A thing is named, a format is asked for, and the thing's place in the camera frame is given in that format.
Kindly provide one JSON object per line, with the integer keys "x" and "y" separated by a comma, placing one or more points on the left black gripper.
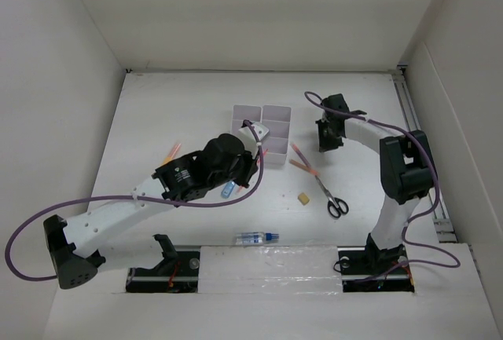
{"x": 251, "y": 167}

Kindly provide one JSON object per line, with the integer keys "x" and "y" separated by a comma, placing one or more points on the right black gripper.
{"x": 324, "y": 145}

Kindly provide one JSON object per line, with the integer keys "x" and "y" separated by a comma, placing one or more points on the red highlighter pen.
{"x": 240, "y": 188}

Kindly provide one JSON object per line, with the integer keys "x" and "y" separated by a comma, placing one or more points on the purple pen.
{"x": 300, "y": 155}

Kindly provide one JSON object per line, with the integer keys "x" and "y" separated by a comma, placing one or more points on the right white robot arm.
{"x": 406, "y": 169}

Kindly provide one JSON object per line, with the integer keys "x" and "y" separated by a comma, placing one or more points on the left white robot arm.
{"x": 77, "y": 245}

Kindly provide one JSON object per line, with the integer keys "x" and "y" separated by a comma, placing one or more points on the blue transparent stapler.
{"x": 228, "y": 189}

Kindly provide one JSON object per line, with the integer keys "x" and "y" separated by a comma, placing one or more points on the left white compartment organizer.
{"x": 242, "y": 113}

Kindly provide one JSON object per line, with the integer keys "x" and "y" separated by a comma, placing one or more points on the white compartment organizer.
{"x": 242, "y": 113}
{"x": 277, "y": 120}

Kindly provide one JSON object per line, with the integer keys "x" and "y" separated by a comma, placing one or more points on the brown orange pen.
{"x": 303, "y": 167}

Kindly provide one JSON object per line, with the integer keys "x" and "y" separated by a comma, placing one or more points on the right white compartment organizer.
{"x": 277, "y": 120}

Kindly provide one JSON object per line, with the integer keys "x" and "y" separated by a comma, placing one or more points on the yellow eraser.
{"x": 303, "y": 198}

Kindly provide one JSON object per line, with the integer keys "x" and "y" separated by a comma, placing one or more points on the blue capped glue bottle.
{"x": 255, "y": 238}

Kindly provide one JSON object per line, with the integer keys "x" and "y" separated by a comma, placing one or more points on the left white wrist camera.
{"x": 252, "y": 135}

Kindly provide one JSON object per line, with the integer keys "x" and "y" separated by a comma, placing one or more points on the black handled scissors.
{"x": 336, "y": 207}

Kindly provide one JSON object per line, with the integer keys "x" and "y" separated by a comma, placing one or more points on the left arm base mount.
{"x": 177, "y": 272}

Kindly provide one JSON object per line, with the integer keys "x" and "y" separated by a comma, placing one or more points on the aluminium rail right side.
{"x": 442, "y": 223}

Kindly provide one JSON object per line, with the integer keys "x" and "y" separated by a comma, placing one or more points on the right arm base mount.
{"x": 359, "y": 276}

